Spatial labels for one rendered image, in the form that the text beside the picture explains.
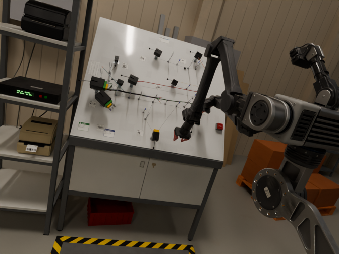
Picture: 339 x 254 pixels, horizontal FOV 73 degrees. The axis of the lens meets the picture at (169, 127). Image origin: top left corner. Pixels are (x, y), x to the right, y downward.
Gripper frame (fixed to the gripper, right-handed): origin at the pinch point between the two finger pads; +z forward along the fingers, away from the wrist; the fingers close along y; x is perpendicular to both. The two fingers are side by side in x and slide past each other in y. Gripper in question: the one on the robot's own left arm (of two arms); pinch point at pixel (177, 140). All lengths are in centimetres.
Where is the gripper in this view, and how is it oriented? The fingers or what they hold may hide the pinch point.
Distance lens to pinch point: 152.8
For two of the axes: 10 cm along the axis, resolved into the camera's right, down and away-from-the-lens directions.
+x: 1.2, 7.7, -6.3
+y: -9.2, -1.5, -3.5
